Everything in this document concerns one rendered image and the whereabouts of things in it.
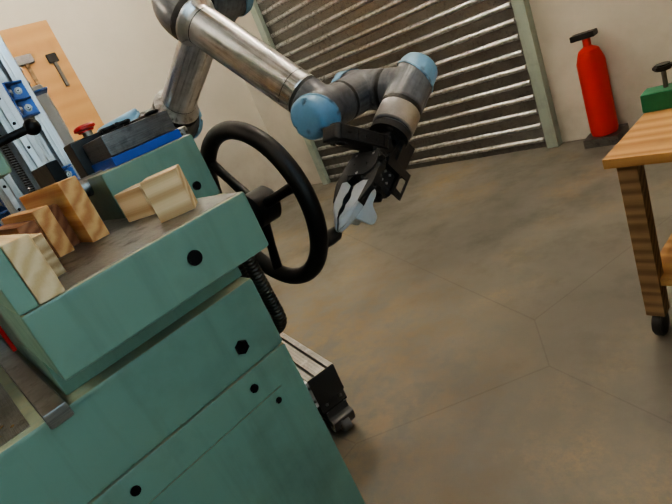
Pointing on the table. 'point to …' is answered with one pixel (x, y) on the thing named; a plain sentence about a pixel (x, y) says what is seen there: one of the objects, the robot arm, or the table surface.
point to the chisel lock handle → (22, 132)
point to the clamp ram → (50, 173)
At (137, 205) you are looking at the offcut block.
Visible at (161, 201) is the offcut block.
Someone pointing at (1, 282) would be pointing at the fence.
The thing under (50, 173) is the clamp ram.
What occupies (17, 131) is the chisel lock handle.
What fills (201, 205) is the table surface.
